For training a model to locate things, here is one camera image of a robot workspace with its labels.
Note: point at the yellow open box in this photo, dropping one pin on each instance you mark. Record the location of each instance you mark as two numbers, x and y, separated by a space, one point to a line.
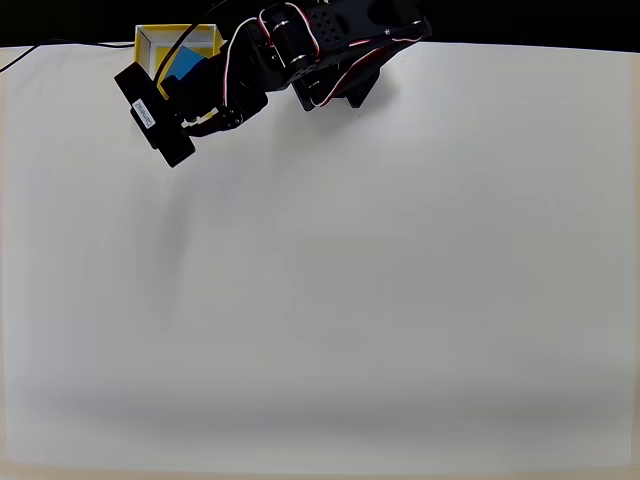
145 50

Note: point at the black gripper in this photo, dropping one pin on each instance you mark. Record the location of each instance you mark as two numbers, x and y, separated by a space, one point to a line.
231 118

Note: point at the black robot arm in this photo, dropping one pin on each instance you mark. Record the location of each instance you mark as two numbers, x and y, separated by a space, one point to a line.
350 22

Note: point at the black webcam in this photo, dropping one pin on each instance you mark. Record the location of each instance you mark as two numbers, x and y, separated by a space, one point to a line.
155 117

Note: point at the blue cube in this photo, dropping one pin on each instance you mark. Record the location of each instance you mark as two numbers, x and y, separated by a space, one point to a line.
182 62

